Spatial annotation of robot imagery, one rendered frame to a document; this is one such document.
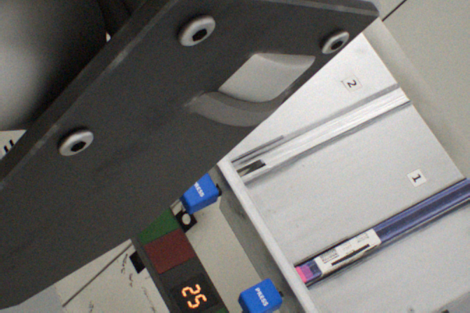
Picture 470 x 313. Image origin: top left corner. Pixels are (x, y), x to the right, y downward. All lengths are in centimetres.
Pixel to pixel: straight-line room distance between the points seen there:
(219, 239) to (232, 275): 5
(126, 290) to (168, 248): 52
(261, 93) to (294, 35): 2
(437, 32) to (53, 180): 263
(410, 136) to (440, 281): 14
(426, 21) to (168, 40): 267
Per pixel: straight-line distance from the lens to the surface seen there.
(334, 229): 81
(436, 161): 86
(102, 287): 135
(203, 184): 80
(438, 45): 285
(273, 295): 77
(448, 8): 285
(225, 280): 121
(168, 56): 22
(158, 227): 81
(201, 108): 26
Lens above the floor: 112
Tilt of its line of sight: 28 degrees down
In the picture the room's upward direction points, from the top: 48 degrees clockwise
